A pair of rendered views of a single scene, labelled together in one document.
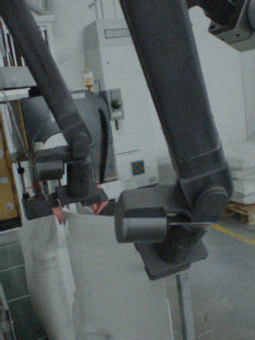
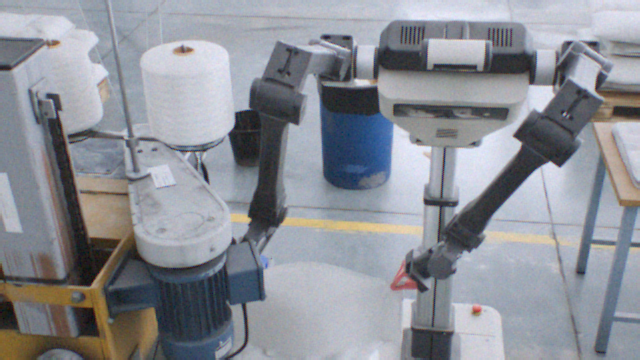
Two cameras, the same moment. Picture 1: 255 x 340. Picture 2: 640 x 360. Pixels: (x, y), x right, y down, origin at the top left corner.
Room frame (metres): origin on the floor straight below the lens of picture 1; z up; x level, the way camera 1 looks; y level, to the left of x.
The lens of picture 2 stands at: (0.02, 1.30, 2.19)
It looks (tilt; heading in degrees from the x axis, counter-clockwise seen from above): 30 degrees down; 302
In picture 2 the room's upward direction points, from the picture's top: 1 degrees counter-clockwise
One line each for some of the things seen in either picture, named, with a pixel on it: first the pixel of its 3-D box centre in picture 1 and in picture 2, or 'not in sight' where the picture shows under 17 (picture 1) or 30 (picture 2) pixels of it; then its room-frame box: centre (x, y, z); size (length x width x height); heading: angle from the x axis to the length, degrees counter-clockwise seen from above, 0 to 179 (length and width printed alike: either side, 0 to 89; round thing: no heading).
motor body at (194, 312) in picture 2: not in sight; (193, 303); (0.86, 0.43, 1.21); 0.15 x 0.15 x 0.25
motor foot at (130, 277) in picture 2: not in sight; (142, 285); (0.93, 0.50, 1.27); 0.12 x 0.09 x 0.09; 112
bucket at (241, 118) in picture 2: not in sight; (250, 139); (2.44, -1.86, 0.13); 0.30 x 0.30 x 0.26
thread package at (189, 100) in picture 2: not in sight; (189, 92); (0.93, 0.30, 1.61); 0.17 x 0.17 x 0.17
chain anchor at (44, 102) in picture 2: not in sight; (48, 100); (0.99, 0.56, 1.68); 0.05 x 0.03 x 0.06; 112
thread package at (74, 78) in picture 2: not in sight; (58, 84); (1.17, 0.40, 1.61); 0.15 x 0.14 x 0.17; 22
